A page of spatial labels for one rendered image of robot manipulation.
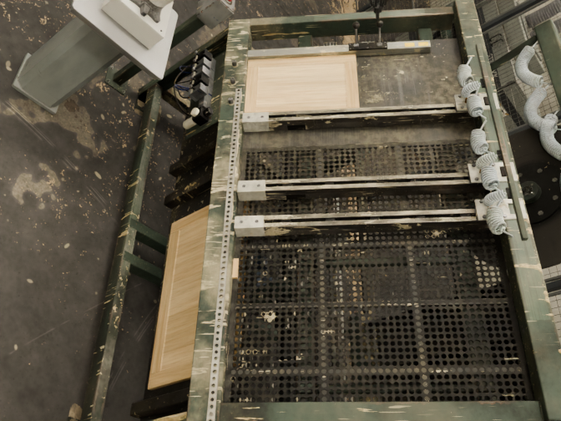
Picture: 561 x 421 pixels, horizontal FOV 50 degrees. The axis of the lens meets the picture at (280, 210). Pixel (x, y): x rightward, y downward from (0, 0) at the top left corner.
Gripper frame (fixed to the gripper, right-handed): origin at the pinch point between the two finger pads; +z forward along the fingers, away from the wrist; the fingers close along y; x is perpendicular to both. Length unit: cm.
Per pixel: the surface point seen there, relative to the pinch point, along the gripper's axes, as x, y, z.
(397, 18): -8.0, -11.9, 11.1
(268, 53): 14, 58, 11
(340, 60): 20.3, 20.1, 13.2
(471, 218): 124, -29, 8
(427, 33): -3.0, -28.0, 18.2
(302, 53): 15.4, 39.5, 11.2
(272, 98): 45, 55, 14
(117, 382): 167, 133, 78
